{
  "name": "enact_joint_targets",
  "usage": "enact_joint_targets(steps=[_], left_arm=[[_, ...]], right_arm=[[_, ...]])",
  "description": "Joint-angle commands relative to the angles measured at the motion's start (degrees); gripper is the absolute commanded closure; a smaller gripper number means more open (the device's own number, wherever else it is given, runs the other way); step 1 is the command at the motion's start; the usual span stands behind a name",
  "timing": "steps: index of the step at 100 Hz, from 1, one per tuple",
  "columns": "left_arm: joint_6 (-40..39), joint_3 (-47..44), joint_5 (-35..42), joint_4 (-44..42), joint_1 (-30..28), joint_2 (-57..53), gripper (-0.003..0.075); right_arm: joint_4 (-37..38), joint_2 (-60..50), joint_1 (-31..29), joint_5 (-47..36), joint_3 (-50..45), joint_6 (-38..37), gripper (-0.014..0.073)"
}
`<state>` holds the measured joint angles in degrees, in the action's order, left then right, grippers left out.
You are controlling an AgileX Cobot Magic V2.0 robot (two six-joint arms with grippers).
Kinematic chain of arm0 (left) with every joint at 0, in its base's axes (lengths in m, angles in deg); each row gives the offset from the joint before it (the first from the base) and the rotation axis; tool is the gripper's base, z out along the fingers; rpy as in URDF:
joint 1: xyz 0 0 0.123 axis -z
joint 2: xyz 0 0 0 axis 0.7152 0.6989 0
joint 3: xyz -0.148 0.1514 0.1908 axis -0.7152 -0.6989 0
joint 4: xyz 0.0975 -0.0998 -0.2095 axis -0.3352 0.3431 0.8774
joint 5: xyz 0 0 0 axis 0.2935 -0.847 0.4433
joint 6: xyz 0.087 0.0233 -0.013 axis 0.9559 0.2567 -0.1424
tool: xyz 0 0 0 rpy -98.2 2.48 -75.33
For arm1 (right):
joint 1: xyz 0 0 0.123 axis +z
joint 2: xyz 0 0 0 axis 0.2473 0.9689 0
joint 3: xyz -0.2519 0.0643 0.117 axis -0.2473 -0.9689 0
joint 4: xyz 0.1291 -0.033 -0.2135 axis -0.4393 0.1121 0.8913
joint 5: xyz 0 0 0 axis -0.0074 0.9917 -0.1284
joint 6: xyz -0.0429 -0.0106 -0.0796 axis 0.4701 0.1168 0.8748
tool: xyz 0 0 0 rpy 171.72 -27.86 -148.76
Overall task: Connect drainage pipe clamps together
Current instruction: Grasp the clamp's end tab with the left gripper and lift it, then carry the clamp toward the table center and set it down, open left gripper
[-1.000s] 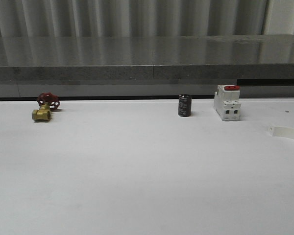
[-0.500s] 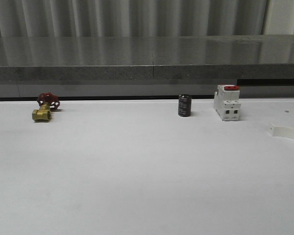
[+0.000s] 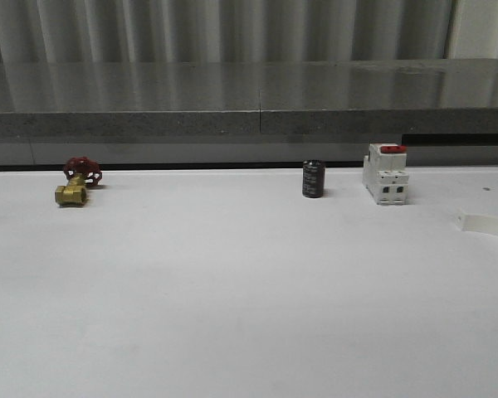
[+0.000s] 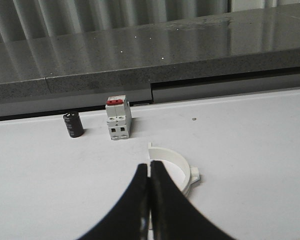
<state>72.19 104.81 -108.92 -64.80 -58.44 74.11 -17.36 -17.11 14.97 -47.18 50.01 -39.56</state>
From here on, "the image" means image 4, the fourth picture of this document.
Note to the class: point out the white half pipe clamp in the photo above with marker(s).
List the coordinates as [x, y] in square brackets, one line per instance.
[191, 173]

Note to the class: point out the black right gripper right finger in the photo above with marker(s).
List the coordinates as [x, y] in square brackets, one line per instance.
[173, 217]

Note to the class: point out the white circuit breaker red switch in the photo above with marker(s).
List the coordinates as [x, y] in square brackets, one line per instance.
[119, 117]

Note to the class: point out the grey stone countertop ledge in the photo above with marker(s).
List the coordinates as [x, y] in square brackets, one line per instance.
[226, 44]

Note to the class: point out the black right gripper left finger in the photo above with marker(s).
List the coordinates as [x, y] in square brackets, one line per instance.
[129, 217]

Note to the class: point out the black cylindrical capacitor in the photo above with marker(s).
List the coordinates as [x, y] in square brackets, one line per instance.
[73, 124]

